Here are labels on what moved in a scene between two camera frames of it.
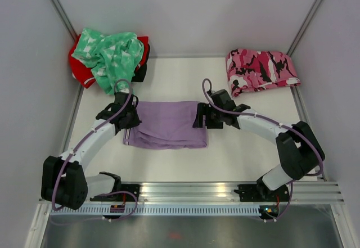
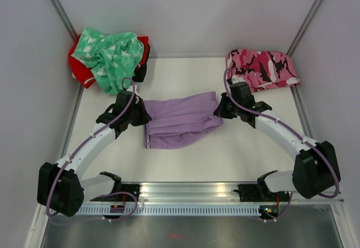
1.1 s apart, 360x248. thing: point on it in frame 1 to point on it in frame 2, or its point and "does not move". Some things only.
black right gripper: (205, 108) to (222, 112)
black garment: (140, 72) does not move
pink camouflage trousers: (249, 70) does not move
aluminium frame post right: (310, 17) does not move
